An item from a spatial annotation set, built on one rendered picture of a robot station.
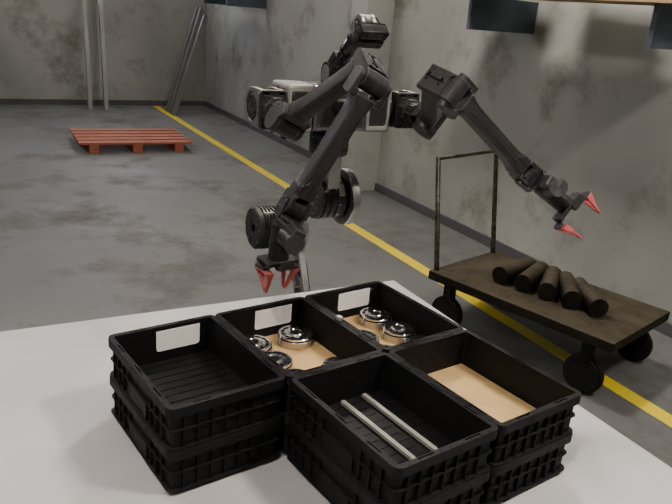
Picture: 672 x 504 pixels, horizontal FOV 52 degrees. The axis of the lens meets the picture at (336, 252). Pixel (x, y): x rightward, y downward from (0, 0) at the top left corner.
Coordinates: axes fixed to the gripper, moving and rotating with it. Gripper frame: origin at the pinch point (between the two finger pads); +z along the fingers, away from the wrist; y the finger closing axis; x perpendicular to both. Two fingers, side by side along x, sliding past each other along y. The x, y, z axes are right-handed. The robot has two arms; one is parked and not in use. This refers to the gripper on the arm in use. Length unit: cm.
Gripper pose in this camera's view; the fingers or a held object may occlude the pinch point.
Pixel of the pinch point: (274, 287)
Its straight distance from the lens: 194.6
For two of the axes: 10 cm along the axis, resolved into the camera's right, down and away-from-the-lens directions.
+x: -6.2, -3.7, 6.9
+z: -1.3, 9.2, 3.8
